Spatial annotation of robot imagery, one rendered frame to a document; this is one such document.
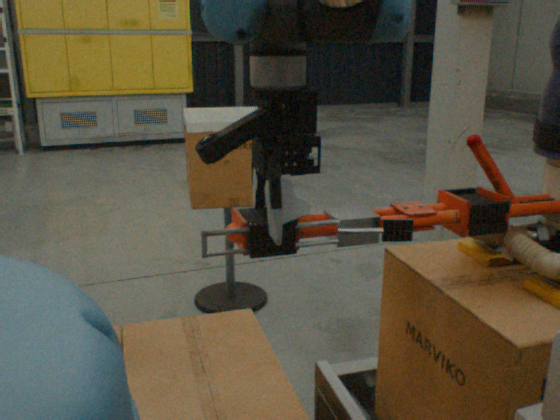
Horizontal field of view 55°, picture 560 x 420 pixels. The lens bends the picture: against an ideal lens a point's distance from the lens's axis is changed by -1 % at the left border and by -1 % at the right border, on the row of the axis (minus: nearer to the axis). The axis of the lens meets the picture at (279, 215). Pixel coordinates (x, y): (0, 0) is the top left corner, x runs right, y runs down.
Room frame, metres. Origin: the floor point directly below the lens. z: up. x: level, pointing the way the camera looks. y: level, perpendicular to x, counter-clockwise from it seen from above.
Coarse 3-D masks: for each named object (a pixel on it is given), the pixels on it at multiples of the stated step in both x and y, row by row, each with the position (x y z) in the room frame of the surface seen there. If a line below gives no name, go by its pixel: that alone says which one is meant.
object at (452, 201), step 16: (448, 192) 0.87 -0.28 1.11; (464, 192) 0.90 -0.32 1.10; (480, 192) 0.90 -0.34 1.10; (496, 192) 0.87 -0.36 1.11; (448, 208) 0.85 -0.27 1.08; (464, 208) 0.81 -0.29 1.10; (480, 208) 0.81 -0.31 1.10; (496, 208) 0.82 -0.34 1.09; (448, 224) 0.85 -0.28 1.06; (464, 224) 0.81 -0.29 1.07; (480, 224) 0.81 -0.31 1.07; (496, 224) 0.82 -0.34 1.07
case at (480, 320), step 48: (384, 288) 1.02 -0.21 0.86; (432, 288) 0.86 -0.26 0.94; (480, 288) 0.84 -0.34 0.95; (384, 336) 1.01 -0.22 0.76; (432, 336) 0.85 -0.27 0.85; (480, 336) 0.73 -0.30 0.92; (528, 336) 0.68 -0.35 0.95; (384, 384) 1.00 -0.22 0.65; (432, 384) 0.83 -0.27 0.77; (480, 384) 0.71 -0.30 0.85; (528, 384) 0.66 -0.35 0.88
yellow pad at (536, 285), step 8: (528, 280) 0.83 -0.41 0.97; (536, 280) 0.83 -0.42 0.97; (544, 280) 0.83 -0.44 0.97; (552, 280) 0.82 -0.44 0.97; (528, 288) 0.82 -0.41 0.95; (536, 288) 0.81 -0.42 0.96; (544, 288) 0.80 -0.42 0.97; (552, 288) 0.80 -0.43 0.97; (544, 296) 0.79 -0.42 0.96; (552, 296) 0.77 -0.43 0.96; (552, 304) 0.77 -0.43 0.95
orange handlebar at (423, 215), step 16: (384, 208) 0.84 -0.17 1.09; (400, 208) 0.82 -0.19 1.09; (416, 208) 0.82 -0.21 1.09; (432, 208) 0.85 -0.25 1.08; (512, 208) 0.85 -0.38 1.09; (528, 208) 0.86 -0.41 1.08; (544, 208) 0.86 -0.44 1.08; (416, 224) 0.80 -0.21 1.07; (432, 224) 0.81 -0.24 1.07; (240, 240) 0.73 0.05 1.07
